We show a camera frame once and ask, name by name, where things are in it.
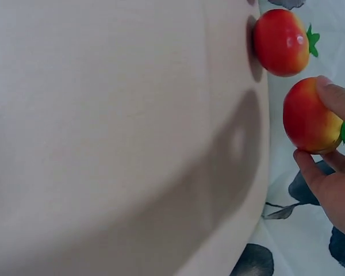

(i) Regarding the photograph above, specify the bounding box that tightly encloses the red yellow toy tomato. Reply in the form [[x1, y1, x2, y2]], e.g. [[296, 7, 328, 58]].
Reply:
[[252, 8, 321, 78], [282, 76, 345, 155]]

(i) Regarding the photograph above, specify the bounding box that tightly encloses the person's right hand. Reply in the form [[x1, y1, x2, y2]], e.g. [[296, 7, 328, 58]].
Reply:
[[293, 75, 345, 235]]

